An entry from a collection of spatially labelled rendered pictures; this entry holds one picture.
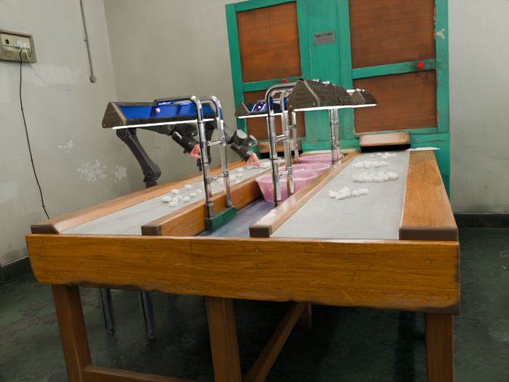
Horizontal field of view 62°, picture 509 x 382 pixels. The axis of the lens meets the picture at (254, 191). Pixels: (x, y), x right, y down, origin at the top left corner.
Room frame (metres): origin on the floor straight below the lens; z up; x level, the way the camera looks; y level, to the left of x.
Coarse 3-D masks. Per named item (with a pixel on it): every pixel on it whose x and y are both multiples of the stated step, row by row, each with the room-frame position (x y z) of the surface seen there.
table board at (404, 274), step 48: (48, 240) 1.24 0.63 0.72; (96, 240) 1.17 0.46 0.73; (144, 240) 1.11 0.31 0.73; (192, 240) 1.06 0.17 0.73; (240, 240) 1.01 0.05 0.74; (288, 240) 0.96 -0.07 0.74; (336, 240) 0.92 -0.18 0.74; (384, 240) 0.89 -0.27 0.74; (144, 288) 1.12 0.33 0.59; (192, 288) 1.06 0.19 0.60; (240, 288) 1.01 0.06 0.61; (288, 288) 0.96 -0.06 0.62; (336, 288) 0.92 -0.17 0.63; (384, 288) 0.88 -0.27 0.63; (432, 288) 0.84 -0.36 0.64
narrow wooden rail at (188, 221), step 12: (300, 156) 2.64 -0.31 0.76; (252, 180) 1.81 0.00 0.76; (240, 192) 1.67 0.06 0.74; (252, 192) 1.79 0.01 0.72; (192, 204) 1.39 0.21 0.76; (204, 204) 1.38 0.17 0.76; (216, 204) 1.46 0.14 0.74; (240, 204) 1.66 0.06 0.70; (168, 216) 1.23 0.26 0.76; (180, 216) 1.24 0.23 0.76; (192, 216) 1.30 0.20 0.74; (204, 216) 1.37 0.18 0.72; (144, 228) 1.14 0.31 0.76; (156, 228) 1.12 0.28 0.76; (168, 228) 1.17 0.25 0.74; (180, 228) 1.23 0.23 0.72; (192, 228) 1.30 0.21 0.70; (204, 228) 1.36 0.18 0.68
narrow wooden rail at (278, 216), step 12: (348, 156) 2.39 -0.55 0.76; (336, 168) 1.93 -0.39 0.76; (312, 180) 1.65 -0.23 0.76; (324, 180) 1.63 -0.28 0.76; (300, 192) 1.43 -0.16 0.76; (312, 192) 1.43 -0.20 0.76; (288, 204) 1.24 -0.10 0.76; (300, 204) 1.28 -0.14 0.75; (264, 216) 1.12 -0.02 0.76; (276, 216) 1.10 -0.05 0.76; (288, 216) 1.15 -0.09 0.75; (252, 228) 1.02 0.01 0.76; (264, 228) 1.00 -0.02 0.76; (276, 228) 1.06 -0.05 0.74
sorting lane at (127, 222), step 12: (252, 168) 2.45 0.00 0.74; (216, 180) 2.08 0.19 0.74; (240, 180) 2.00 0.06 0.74; (180, 192) 1.83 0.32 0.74; (192, 192) 1.80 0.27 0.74; (204, 192) 1.77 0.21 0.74; (216, 192) 1.74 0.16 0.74; (144, 204) 1.61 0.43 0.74; (156, 204) 1.59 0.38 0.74; (180, 204) 1.54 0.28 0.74; (108, 216) 1.44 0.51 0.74; (120, 216) 1.42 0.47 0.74; (132, 216) 1.40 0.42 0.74; (144, 216) 1.38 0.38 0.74; (156, 216) 1.37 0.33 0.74; (72, 228) 1.30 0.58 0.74; (84, 228) 1.29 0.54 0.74; (96, 228) 1.27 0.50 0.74; (108, 228) 1.25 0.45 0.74; (120, 228) 1.24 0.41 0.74; (132, 228) 1.23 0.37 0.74
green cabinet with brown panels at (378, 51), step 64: (256, 0) 2.91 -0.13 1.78; (320, 0) 2.76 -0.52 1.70; (384, 0) 2.63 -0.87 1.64; (256, 64) 2.94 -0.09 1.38; (320, 64) 2.77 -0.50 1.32; (384, 64) 2.63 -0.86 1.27; (448, 64) 2.49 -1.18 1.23; (256, 128) 2.95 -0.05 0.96; (320, 128) 2.78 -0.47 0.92; (384, 128) 2.64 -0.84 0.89; (448, 128) 2.49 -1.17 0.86
